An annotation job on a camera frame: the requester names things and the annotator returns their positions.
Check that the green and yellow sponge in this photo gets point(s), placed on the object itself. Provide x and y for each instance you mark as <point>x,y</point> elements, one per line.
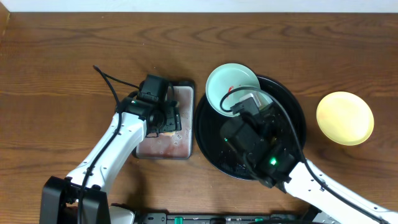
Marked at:
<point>169,133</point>

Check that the yellow plate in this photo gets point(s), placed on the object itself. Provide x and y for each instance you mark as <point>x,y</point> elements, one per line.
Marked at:
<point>345,118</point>

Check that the black rectangular water tray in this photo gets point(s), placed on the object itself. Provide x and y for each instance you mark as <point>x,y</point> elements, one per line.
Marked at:
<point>178,146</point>

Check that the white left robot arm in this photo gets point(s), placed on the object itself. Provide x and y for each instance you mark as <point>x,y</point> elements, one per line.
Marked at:
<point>81,197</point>

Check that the mint green plate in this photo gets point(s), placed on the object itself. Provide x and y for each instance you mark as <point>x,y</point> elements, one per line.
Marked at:
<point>228,77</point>

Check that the round black tray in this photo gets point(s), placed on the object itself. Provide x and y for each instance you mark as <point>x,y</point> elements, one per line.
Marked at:
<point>207,124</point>

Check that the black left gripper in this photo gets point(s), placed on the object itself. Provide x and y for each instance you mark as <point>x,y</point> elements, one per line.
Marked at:
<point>173,118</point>

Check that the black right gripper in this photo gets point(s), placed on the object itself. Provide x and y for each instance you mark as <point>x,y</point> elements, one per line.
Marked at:
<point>277,120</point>

